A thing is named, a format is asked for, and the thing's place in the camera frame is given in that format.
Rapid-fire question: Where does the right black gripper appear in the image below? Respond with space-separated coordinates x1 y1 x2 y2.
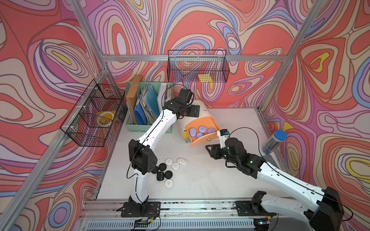
206 143 240 166

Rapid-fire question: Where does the white three-drawer cabinet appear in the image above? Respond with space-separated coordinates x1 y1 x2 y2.
177 100 214 134

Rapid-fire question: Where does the yellow drawer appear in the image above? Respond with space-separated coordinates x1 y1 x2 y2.
182 130 190 140

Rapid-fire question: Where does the white oblong earphone case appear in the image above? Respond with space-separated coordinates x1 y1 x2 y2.
177 157 188 165

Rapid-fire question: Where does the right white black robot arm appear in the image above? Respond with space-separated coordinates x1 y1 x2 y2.
206 138 344 231

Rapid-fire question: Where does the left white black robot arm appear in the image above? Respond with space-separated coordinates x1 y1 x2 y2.
126 88 194 206

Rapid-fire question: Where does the yellow sticky note pad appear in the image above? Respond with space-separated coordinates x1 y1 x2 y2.
198 74 214 83

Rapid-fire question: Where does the white binder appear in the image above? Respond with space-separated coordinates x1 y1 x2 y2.
157 83 168 113

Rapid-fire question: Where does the teal folder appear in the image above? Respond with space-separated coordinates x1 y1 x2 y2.
142 85 160 124

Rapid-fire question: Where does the white round earphone case upper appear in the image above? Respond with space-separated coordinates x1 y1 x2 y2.
165 158 173 166

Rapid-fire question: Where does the green file organizer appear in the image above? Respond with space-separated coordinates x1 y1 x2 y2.
126 82 173 132

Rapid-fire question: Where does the black earphone case right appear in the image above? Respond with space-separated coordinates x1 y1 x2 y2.
164 170 173 179

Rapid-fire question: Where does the black earphone case upper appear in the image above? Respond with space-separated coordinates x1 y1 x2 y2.
159 163 167 171

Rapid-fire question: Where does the blue folder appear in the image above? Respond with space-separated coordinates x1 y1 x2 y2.
134 99 147 125

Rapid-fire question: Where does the white round earphone case lower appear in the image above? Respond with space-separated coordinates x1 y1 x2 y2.
164 179 173 188

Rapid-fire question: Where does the black oblong earphone case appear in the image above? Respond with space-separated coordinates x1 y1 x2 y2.
157 171 165 182

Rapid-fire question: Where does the black earphone case far left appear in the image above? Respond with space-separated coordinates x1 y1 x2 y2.
151 166 159 174

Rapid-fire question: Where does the brown folder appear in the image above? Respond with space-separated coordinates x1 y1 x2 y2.
126 75 141 124

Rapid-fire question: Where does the blue-capped clear tube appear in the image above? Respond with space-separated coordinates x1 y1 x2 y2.
262 130 288 156

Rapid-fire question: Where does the yellow tape roll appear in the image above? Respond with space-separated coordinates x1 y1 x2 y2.
96 111 115 127

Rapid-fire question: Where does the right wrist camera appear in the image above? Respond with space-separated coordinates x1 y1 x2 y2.
217 129 229 149

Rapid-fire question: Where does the rear black wire basket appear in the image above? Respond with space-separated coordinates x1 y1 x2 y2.
167 49 230 84

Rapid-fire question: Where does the black wire basket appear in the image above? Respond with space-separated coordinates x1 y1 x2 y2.
60 80 127 147
167 49 230 84

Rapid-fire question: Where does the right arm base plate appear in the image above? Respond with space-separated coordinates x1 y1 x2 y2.
233 200 277 217

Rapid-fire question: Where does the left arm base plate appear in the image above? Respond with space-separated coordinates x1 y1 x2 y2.
120 201 161 218

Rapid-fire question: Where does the left black wire basket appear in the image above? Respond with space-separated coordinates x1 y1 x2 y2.
60 80 127 147

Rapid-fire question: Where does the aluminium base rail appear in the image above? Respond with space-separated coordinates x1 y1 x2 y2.
73 199 311 231

